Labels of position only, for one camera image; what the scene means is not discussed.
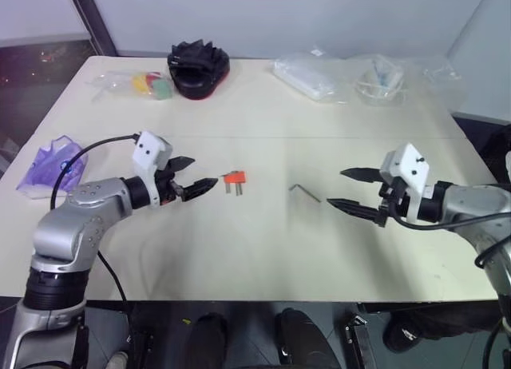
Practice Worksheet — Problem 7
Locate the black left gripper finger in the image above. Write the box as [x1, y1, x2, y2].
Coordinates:
[168, 156, 196, 173]
[181, 177, 220, 203]

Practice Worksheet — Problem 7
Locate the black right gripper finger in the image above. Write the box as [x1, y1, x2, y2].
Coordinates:
[326, 198, 381, 225]
[339, 167, 385, 184]

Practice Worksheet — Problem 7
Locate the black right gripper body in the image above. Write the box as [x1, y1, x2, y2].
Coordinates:
[374, 177, 405, 228]

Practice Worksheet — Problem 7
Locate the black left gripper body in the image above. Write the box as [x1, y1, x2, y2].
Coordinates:
[153, 157, 189, 207]

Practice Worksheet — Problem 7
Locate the clear bag of coloured pieces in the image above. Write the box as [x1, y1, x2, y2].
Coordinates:
[82, 68, 176, 103]

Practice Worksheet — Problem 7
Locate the clear bag with small items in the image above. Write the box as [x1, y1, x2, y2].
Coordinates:
[354, 53, 409, 107]

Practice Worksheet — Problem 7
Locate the clear bag of white sheets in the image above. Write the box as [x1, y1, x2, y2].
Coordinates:
[272, 45, 349, 104]

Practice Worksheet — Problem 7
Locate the purple plastic bag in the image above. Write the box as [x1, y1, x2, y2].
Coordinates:
[15, 135, 90, 201]

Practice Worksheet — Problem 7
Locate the crumpled clear plastic wrapper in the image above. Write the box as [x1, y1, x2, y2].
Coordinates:
[422, 61, 467, 85]

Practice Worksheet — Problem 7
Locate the white shoe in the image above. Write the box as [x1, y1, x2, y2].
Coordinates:
[106, 350, 129, 369]

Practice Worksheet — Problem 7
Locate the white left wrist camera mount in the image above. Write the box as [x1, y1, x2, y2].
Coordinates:
[131, 131, 175, 208]

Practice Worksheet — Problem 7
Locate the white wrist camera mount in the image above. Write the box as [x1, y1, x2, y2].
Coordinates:
[131, 131, 175, 208]
[378, 142, 434, 220]

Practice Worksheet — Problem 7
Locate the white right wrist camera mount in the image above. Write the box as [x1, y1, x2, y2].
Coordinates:
[378, 142, 434, 220]

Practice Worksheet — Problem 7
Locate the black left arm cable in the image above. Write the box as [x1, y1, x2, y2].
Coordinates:
[50, 133, 141, 319]

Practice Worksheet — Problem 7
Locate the black metal bracket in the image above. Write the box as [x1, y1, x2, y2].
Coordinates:
[343, 311, 381, 369]

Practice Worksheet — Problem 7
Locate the dark window frame post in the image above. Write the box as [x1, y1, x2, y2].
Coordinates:
[65, 0, 119, 58]

